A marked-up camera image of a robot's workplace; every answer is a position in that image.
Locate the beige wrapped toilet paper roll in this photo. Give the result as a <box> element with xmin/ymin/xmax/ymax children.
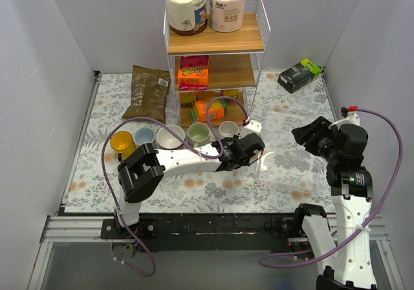
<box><xmin>166</xmin><ymin>0</ymin><xmax>208</xmax><ymax>36</ymax></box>

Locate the grey mug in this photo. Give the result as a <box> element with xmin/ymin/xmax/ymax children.
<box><xmin>133</xmin><ymin>127</ymin><xmax>156</xmax><ymax>147</ymax></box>

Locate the white wrapped toilet paper roll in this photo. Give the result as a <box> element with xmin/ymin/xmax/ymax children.
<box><xmin>210</xmin><ymin>0</ymin><xmax>245</xmax><ymax>33</ymax></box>

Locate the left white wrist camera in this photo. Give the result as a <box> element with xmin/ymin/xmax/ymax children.
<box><xmin>239</xmin><ymin>119</ymin><xmax>263</xmax><ymax>139</ymax></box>

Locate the pale green mug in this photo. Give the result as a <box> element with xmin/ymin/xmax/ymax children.
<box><xmin>188</xmin><ymin>122</ymin><xmax>210</xmax><ymax>148</ymax></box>

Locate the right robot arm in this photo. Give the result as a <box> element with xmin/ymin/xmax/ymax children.
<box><xmin>292</xmin><ymin>116</ymin><xmax>378</xmax><ymax>289</ymax></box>

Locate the yellow mug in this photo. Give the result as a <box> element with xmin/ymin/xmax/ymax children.
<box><xmin>110</xmin><ymin>131</ymin><xmax>136</xmax><ymax>160</ymax></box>

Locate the orange yellow green sponge pack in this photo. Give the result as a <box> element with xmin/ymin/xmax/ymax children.
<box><xmin>188</xmin><ymin>96</ymin><xmax>228</xmax><ymax>124</ymax></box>

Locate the orange red sponge pack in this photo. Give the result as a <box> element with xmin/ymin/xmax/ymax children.
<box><xmin>177</xmin><ymin>55</ymin><xmax>210</xmax><ymax>91</ymax></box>

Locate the black green box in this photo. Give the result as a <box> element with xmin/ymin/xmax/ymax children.
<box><xmin>278</xmin><ymin>58</ymin><xmax>322</xmax><ymax>94</ymax></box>

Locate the floral table mat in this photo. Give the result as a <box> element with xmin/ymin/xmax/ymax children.
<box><xmin>65</xmin><ymin>69</ymin><xmax>336</xmax><ymax>214</ymax></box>

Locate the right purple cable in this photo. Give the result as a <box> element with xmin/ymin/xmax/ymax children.
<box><xmin>257</xmin><ymin>108</ymin><xmax>404</xmax><ymax>268</ymax></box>

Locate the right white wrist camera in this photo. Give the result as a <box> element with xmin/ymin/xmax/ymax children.
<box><xmin>328</xmin><ymin>106</ymin><xmax>360</xmax><ymax>129</ymax></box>

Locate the dark red mug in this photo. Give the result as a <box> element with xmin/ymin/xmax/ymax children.
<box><xmin>156</xmin><ymin>124</ymin><xmax>185</xmax><ymax>150</ymax></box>

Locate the white speckled mug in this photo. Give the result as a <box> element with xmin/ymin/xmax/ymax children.
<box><xmin>219</xmin><ymin>121</ymin><xmax>239</xmax><ymax>139</ymax></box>

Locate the clear acrylic tray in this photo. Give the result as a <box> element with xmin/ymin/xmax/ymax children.
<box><xmin>255</xmin><ymin>109</ymin><xmax>330</xmax><ymax>195</ymax></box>

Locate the wire and wood shelf rack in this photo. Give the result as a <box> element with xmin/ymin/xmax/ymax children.
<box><xmin>162</xmin><ymin>0</ymin><xmax>272</xmax><ymax>130</ymax></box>

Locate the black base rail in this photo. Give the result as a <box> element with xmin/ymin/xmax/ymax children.
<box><xmin>100</xmin><ymin>210</ymin><xmax>311</xmax><ymax>254</ymax></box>

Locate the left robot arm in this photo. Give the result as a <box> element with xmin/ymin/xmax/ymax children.
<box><xmin>115</xmin><ymin>133</ymin><xmax>265</xmax><ymax>238</ymax></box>

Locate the brown coffee bag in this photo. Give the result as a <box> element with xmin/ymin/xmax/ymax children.
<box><xmin>122</xmin><ymin>65</ymin><xmax>171</xmax><ymax>122</ymax></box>

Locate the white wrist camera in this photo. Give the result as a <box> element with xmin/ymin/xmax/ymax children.
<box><xmin>239</xmin><ymin>119</ymin><xmax>263</xmax><ymax>139</ymax></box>
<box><xmin>328</xmin><ymin>106</ymin><xmax>360</xmax><ymax>129</ymax></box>

